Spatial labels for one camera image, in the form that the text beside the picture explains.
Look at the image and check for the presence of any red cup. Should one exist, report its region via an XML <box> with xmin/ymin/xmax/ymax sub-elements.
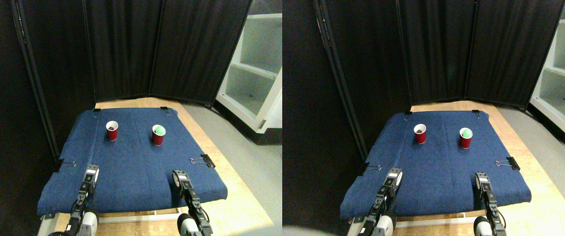
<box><xmin>414</xmin><ymin>124</ymin><xmax>427</xmax><ymax>145</ymax></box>
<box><xmin>459</xmin><ymin>127</ymin><xmax>474</xmax><ymax>149</ymax></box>
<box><xmin>106</xmin><ymin>121</ymin><xmax>119</xmax><ymax>142</ymax></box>
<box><xmin>152</xmin><ymin>124</ymin><xmax>166</xmax><ymax>146</ymax></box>

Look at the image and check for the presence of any black curtain stand pole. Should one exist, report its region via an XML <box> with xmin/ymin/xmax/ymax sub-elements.
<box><xmin>313</xmin><ymin>0</ymin><xmax>367</xmax><ymax>161</ymax></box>
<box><xmin>11</xmin><ymin>0</ymin><xmax>61</xmax><ymax>158</ymax></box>

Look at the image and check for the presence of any dark blue cloth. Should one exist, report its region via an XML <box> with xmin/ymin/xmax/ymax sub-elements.
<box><xmin>37</xmin><ymin>106</ymin><xmax>228</xmax><ymax>217</ymax></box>
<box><xmin>339</xmin><ymin>110</ymin><xmax>533</xmax><ymax>220</ymax></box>

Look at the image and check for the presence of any white table frame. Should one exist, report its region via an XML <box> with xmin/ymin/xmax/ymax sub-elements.
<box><xmin>38</xmin><ymin>209</ymin><xmax>180</xmax><ymax>236</ymax></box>
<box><xmin>348</xmin><ymin>211</ymin><xmax>494</xmax><ymax>236</ymax></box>

